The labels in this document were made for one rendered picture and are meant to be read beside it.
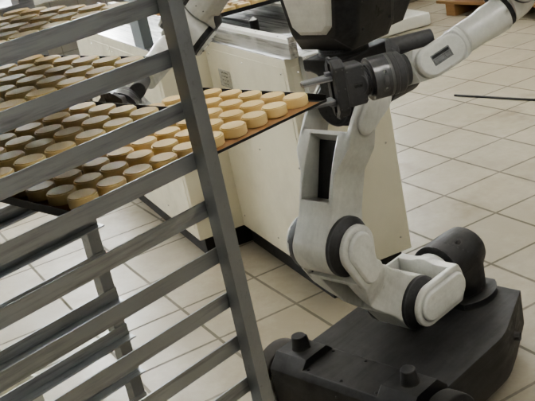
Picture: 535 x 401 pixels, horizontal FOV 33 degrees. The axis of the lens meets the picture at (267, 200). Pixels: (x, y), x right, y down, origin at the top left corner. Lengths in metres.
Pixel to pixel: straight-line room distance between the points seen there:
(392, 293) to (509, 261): 0.94
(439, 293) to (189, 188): 1.39
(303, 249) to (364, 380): 0.38
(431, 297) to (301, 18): 0.78
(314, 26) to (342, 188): 0.37
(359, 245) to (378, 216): 0.96
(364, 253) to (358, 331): 0.47
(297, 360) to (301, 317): 0.64
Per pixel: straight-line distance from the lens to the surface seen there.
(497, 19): 1.95
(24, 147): 1.54
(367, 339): 2.48
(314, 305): 3.06
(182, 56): 1.49
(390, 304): 2.29
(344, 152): 2.04
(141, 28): 3.42
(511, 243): 3.29
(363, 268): 2.10
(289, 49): 2.73
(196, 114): 1.51
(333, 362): 2.36
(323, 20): 2.01
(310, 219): 2.10
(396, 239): 3.10
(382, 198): 3.02
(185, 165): 1.54
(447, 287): 2.39
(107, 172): 1.58
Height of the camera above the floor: 1.42
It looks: 21 degrees down
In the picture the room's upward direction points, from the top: 12 degrees counter-clockwise
